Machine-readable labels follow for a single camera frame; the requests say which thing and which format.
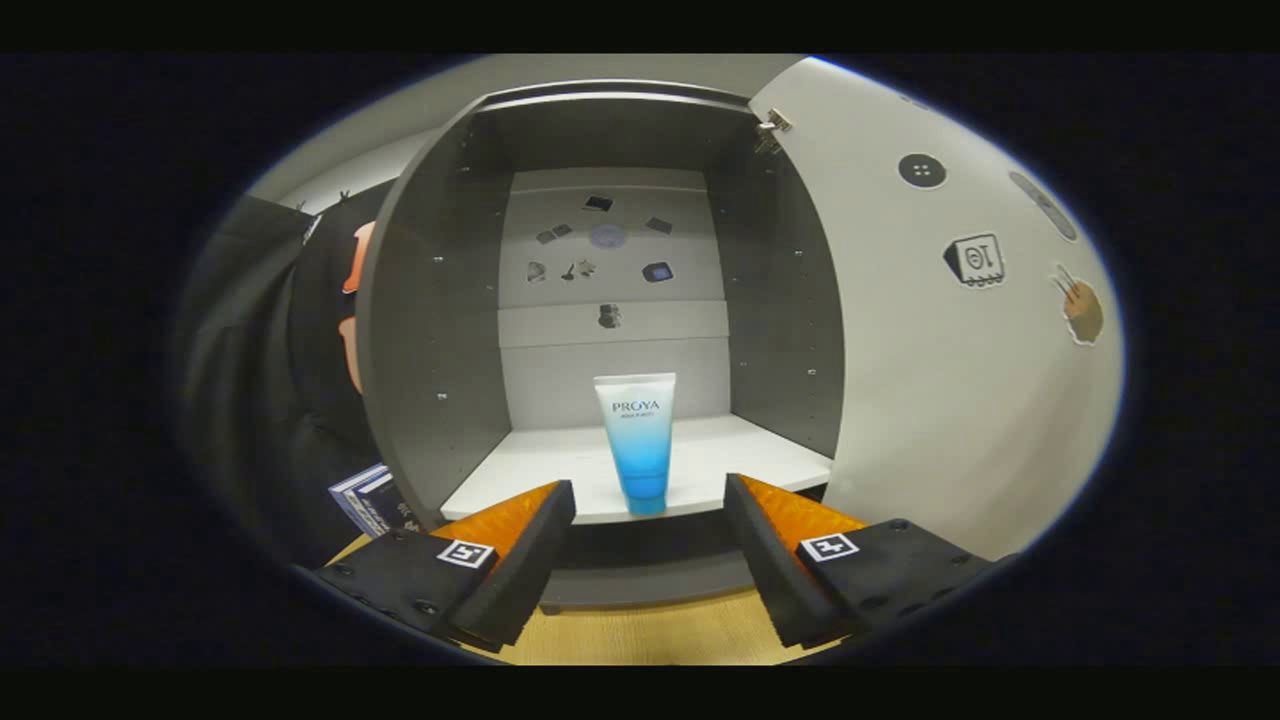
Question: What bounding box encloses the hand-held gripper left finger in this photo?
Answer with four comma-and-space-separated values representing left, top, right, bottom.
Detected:
290, 480, 578, 656

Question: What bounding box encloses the black backdrop cloth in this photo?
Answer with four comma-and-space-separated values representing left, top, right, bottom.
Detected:
180, 180, 441, 566

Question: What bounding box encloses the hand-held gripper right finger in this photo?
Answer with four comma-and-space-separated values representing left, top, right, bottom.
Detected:
724, 473, 1006, 649

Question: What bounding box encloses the white cabinet shelf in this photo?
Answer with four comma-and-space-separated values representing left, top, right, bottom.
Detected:
440, 414, 833, 525

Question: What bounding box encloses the blue and white tube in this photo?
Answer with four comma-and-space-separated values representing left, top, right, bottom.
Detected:
594, 373, 677, 517

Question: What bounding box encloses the grey cabinet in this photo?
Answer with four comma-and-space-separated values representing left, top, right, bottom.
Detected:
357, 80, 846, 613

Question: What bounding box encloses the dark blue book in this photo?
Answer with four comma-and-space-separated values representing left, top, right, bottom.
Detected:
355, 470, 423, 538

